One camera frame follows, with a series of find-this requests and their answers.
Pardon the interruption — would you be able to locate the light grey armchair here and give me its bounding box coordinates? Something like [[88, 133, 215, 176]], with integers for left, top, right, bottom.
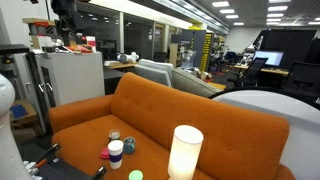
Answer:
[[133, 58, 175, 88]]

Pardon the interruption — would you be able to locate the red flat item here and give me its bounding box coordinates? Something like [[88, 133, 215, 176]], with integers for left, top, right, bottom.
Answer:
[[65, 44, 95, 54]]

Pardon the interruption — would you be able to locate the pink round lid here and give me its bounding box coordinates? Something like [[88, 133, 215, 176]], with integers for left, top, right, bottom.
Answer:
[[99, 146, 111, 160]]

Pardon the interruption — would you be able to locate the black partition screen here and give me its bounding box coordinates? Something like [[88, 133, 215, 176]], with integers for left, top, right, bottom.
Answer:
[[253, 29, 318, 62]]

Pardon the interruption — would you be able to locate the black mesh office chair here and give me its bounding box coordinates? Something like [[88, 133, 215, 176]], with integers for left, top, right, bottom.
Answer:
[[227, 57, 269, 88]]

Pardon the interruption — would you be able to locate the white metal cabinet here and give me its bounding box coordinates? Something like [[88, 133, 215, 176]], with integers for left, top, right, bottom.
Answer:
[[34, 51, 106, 108]]

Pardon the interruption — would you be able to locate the cardboard box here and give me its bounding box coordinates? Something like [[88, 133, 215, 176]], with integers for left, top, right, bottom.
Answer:
[[9, 99, 39, 127]]

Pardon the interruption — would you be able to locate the white round table black rim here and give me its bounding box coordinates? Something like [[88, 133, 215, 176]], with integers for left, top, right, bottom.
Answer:
[[209, 86, 320, 180]]

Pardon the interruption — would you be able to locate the white roll object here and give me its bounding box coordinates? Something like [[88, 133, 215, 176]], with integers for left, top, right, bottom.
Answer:
[[116, 51, 140, 64]]

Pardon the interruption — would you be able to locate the white cup with purple band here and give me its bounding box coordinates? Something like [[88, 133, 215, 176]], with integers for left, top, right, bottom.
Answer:
[[107, 139, 125, 170]]

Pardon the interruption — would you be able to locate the white cylindrical lamp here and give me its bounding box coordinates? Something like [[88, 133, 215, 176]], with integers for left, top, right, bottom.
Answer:
[[167, 124, 205, 180]]

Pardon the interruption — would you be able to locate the dark grey armchair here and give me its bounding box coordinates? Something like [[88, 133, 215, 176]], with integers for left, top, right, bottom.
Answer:
[[171, 67, 223, 99]]

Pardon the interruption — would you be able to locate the blue plastic item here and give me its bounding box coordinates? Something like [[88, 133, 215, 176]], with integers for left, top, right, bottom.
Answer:
[[9, 103, 29, 119]]

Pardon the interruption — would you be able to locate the wooden desk with monitor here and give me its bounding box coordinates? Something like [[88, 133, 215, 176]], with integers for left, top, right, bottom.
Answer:
[[233, 64, 290, 76]]

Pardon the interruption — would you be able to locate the wooden shelf rack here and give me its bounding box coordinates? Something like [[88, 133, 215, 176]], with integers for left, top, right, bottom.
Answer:
[[22, 17, 57, 52]]

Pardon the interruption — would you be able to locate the orange fabric sofa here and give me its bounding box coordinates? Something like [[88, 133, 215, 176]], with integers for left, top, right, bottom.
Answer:
[[48, 72, 296, 180]]

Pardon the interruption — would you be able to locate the grey cabinet with yellow labels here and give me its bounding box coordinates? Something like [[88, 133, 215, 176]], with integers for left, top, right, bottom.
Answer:
[[191, 29, 214, 73]]

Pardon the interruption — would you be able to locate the computer monitor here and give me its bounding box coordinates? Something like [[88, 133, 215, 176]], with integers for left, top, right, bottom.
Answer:
[[253, 49, 285, 67]]

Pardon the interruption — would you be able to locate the green round lid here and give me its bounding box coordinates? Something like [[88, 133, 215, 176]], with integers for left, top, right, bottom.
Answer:
[[128, 169, 144, 180]]

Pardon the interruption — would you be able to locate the black base plate with clamps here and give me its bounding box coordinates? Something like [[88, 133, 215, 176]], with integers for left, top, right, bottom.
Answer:
[[23, 142, 108, 180]]

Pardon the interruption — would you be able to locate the teal glass jar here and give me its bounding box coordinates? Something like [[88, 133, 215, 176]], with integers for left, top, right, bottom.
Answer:
[[122, 136, 136, 155]]

